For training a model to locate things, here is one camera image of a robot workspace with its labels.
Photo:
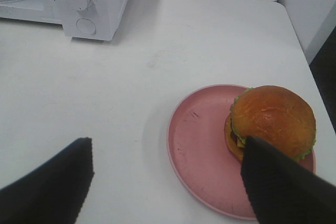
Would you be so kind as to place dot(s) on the burger with lettuce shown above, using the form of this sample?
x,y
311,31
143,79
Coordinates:
x,y
275,114

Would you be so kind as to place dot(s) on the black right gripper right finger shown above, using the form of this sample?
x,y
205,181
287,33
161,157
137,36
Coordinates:
x,y
282,191

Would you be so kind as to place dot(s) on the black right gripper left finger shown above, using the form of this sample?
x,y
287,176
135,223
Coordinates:
x,y
55,191

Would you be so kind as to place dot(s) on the round white door button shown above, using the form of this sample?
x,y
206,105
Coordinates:
x,y
86,26

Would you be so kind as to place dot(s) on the pink round plate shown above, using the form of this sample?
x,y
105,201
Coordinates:
x,y
199,154

